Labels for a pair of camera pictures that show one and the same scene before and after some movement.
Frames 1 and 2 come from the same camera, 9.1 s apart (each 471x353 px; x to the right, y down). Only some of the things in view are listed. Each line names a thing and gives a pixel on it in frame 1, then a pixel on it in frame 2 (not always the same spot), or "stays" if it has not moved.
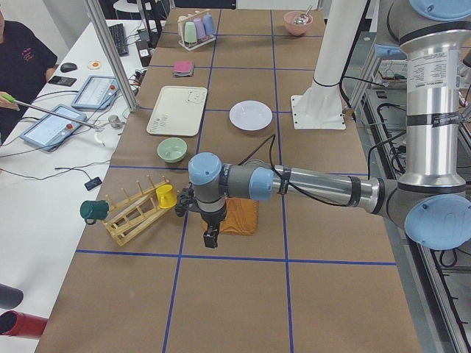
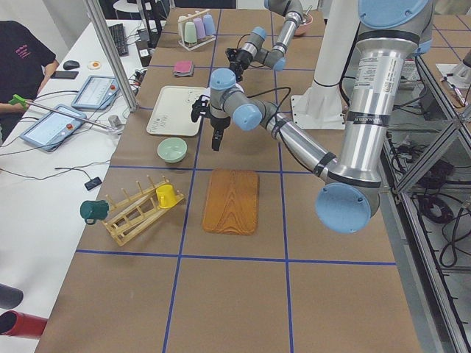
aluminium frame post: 130,101 stays
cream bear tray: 178,111 stays
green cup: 190,32 stays
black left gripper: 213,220 → 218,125
